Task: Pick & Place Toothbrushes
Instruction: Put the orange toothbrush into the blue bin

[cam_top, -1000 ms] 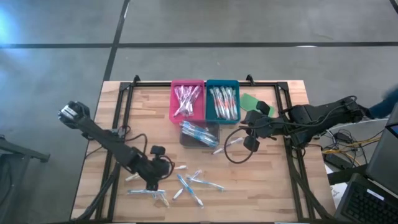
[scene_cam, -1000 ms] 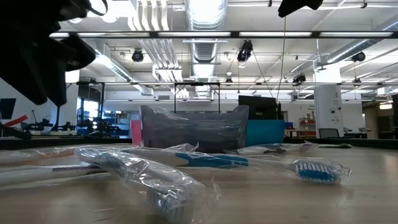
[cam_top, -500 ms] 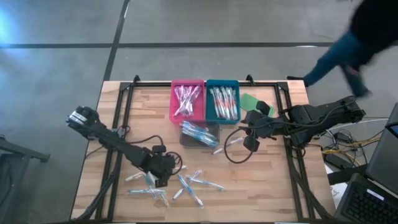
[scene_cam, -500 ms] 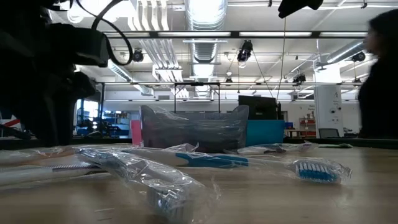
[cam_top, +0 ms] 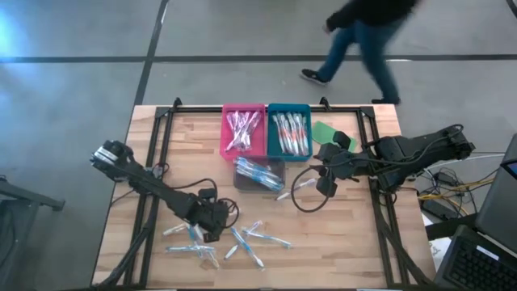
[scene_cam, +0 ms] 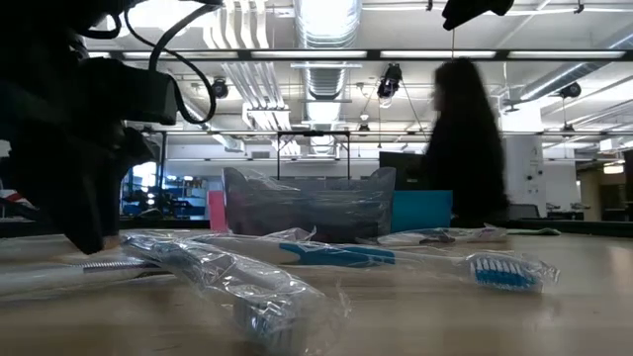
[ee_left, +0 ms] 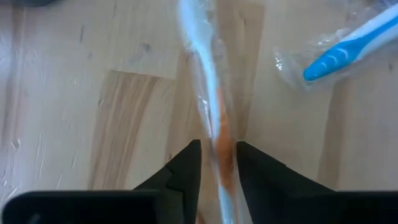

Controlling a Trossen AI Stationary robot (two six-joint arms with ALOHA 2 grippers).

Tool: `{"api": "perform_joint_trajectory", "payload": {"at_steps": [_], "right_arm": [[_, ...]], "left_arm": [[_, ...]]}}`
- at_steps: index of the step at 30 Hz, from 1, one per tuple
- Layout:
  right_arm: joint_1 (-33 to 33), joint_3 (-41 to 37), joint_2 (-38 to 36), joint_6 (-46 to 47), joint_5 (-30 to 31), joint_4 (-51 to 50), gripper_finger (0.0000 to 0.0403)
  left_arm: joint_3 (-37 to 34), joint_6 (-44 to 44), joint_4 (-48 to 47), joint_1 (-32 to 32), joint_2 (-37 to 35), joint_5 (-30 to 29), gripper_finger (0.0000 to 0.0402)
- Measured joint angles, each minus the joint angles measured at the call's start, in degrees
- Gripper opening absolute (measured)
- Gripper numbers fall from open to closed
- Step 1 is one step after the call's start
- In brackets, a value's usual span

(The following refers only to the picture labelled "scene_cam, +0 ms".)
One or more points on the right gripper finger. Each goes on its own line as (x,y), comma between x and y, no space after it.
(475,9)

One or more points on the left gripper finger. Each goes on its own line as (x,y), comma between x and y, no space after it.
(79,198)
(138,148)

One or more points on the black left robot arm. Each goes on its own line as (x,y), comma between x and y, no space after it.
(39,25)

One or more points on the red and black sign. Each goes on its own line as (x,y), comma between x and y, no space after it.
(15,198)

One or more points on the black ceiling spotlight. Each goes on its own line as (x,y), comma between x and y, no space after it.
(220,89)
(390,79)
(571,90)

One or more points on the red plastic bin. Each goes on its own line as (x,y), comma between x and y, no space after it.
(217,212)

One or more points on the black overhead crossbar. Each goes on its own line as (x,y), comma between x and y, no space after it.
(373,55)

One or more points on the person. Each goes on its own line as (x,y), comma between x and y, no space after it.
(465,148)

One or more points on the white square pillar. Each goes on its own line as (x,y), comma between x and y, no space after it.
(526,173)

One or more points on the black monitor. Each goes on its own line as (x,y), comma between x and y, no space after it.
(400,168)

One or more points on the clear smoky plastic bin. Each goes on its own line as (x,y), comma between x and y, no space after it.
(306,212)

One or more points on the blue plastic bin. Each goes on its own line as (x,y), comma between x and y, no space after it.
(420,210)

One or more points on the green plastic lid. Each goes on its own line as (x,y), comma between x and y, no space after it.
(534,231)

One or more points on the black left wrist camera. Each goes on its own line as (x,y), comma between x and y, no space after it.
(133,94)

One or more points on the silver ventilation duct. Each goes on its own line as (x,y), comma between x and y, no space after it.
(326,79)
(559,79)

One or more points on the black background station frame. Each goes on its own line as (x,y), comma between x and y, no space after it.
(316,133)

